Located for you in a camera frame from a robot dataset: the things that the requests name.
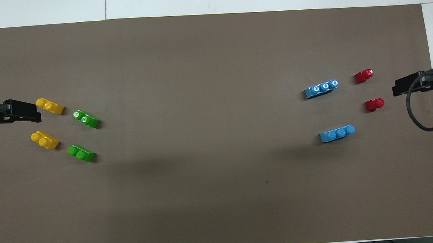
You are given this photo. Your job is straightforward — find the yellow two-stud toy brick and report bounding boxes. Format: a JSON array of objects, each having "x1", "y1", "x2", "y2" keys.
[
  {"x1": 36, "y1": 97, "x2": 65, "y2": 117},
  {"x1": 30, "y1": 130, "x2": 61, "y2": 151}
]

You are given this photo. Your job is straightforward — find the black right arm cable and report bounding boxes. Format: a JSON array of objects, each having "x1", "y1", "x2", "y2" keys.
[{"x1": 405, "y1": 68, "x2": 433, "y2": 132}]

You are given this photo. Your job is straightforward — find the green two-stud toy brick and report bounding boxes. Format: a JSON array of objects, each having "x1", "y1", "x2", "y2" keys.
[
  {"x1": 73, "y1": 109, "x2": 101, "y2": 130},
  {"x1": 67, "y1": 144, "x2": 96, "y2": 164}
]

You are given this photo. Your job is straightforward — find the red one-stud toy brick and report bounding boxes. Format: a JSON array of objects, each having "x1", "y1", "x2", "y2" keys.
[
  {"x1": 354, "y1": 69, "x2": 374, "y2": 84},
  {"x1": 365, "y1": 98, "x2": 385, "y2": 112}
]

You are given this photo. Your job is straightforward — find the brown paper table mat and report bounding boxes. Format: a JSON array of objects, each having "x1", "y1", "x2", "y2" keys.
[{"x1": 0, "y1": 2, "x2": 433, "y2": 243}]

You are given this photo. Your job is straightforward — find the blue three-stud toy brick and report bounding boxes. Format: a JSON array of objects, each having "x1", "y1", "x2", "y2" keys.
[
  {"x1": 319, "y1": 125, "x2": 356, "y2": 144},
  {"x1": 303, "y1": 79, "x2": 340, "y2": 100}
]

